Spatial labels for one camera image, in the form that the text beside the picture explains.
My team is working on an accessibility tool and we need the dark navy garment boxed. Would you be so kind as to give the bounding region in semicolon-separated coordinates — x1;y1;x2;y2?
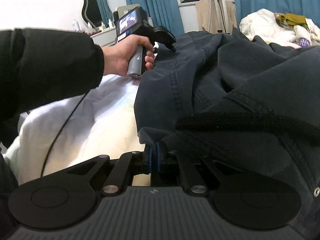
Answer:
134;30;319;239

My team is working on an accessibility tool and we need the left forearm black sleeve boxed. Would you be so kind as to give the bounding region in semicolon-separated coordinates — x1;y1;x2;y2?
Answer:
1;29;104;146

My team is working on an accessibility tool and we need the white clothes pile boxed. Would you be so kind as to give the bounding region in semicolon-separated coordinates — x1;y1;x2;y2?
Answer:
239;9;319;48

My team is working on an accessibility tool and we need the person's left hand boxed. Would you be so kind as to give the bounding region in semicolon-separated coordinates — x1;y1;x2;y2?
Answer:
101;34;155;76

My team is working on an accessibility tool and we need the beige black chair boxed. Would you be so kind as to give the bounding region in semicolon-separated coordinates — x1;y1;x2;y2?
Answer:
113;4;140;21

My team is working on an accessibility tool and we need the white dresser desk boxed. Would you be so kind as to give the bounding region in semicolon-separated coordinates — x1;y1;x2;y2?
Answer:
91;27;117;47

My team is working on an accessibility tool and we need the blue left curtain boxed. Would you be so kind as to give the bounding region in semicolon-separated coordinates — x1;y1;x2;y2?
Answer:
126;0;184;37

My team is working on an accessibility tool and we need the black framed wavy mirror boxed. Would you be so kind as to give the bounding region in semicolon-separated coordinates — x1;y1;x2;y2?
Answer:
81;0;113;28

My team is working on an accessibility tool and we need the beige hanging garment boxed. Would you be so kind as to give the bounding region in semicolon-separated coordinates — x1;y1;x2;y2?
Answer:
195;0;238;34

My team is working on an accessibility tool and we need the white tripod stand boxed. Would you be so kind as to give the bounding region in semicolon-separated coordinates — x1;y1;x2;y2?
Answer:
207;0;230;34

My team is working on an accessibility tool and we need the pastel rainbow bed sheet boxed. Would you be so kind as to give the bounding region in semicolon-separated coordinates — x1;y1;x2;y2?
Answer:
4;75;144;184

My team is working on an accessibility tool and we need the mustard yellow garment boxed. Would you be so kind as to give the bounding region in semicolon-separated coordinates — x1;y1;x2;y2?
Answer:
276;13;309;30

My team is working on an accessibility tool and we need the black cable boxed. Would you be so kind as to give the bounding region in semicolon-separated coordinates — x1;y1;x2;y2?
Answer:
39;90;91;178

